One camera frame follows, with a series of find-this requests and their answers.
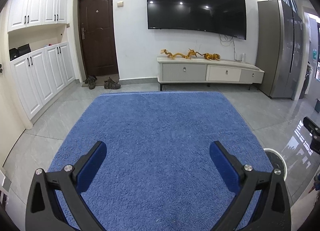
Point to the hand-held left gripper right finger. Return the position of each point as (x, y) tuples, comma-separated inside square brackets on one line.
[(225, 168)]

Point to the golden dragon ornament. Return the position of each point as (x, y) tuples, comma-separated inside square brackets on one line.
[(178, 55)]

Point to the grey washing machine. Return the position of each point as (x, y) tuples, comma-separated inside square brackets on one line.
[(307, 83)]

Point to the black wall television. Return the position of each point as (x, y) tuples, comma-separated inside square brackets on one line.
[(195, 5)]

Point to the black bag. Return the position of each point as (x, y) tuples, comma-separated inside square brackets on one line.
[(14, 54)]

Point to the golden tiger ornament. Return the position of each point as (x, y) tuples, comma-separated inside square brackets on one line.
[(212, 57)]

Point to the grey refrigerator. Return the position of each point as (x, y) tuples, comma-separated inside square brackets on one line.
[(280, 53)]

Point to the blue shaggy rug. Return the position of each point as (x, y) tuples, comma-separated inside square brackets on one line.
[(160, 126)]

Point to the dark brown entrance door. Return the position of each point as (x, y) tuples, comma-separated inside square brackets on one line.
[(97, 35)]

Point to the white television cabinet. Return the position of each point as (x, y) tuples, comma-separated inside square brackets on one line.
[(185, 72)]

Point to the white lower cabinets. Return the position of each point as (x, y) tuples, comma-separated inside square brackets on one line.
[(37, 80)]

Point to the beige light switch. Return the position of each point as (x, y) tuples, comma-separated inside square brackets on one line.
[(120, 3)]

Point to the pair of brown shoes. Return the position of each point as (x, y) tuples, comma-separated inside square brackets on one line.
[(112, 84), (90, 82)]

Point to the white upper wall cabinets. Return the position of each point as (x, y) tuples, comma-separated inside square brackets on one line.
[(35, 3)]

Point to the black box on cupboard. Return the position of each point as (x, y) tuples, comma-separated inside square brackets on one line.
[(24, 49)]

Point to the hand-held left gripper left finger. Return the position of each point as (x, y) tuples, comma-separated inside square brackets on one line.
[(91, 168)]

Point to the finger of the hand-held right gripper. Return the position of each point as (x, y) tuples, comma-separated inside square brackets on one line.
[(311, 126)]

